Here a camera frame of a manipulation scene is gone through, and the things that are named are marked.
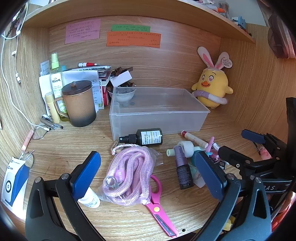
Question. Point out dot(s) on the silver metal clips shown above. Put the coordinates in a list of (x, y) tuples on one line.
[(49, 121)]

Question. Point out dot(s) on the pink pen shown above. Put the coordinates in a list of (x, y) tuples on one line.
[(27, 140)]

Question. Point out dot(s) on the yellow lip balm tube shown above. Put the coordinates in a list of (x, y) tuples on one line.
[(52, 106)]

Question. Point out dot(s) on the blue and white box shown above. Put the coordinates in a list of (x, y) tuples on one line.
[(13, 183)]

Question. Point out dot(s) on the clear plastic storage box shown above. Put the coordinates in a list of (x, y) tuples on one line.
[(157, 115)]

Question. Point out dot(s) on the red cloth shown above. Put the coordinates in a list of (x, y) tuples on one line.
[(283, 215)]

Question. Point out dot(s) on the teal round container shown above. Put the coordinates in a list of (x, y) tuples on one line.
[(197, 153)]

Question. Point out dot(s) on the brown hair clips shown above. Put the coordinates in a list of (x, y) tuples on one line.
[(118, 70)]

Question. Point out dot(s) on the brown mug with lid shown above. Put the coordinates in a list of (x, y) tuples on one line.
[(79, 104)]

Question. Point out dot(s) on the dark glass spray bottle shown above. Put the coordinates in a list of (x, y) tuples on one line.
[(148, 138)]

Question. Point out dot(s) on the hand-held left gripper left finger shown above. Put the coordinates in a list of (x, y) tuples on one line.
[(86, 171)]

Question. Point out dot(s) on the pink plastic stick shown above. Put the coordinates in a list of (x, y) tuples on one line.
[(211, 144)]

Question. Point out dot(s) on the eyeglasses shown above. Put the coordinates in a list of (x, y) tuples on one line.
[(38, 133)]

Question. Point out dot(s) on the white bowl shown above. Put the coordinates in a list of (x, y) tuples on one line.
[(122, 95)]

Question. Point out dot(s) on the white foam roll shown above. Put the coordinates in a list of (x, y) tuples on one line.
[(186, 148)]

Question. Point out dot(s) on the mint green tube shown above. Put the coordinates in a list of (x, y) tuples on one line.
[(196, 177)]

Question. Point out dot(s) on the white cardboard box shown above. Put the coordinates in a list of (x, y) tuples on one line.
[(121, 78)]

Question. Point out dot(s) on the yellow chick plush toy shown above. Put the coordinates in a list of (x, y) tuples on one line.
[(212, 85)]

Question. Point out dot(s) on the purple spray bottle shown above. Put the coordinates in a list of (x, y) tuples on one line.
[(182, 171)]

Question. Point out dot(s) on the pink glitter jar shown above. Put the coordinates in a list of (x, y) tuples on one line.
[(215, 157)]

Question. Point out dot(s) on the green spray bottle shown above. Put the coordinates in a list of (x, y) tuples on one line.
[(56, 78)]

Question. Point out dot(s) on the stack of papers and packets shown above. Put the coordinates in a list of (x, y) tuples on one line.
[(97, 78)]

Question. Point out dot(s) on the small white bottle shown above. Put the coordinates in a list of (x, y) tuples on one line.
[(91, 199)]

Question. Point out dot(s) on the pink scissors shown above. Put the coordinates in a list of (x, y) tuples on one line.
[(156, 204)]

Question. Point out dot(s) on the red and white pen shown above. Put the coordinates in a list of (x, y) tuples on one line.
[(87, 64)]

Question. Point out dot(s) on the clear pen holder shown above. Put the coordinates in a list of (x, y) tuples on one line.
[(223, 7)]

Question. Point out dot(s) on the cream tube with red cap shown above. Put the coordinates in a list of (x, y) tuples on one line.
[(195, 139)]

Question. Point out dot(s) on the orange paper note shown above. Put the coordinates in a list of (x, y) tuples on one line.
[(133, 39)]

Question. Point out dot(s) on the green paper note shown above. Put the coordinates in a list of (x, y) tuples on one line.
[(130, 28)]

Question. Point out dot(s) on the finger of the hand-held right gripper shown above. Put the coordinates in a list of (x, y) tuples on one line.
[(253, 136), (233, 157)]

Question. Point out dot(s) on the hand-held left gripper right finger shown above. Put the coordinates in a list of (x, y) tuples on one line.
[(209, 176)]

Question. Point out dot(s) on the pale green tube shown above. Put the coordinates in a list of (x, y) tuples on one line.
[(171, 152)]

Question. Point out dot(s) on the pink paper note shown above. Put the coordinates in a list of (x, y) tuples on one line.
[(82, 31)]

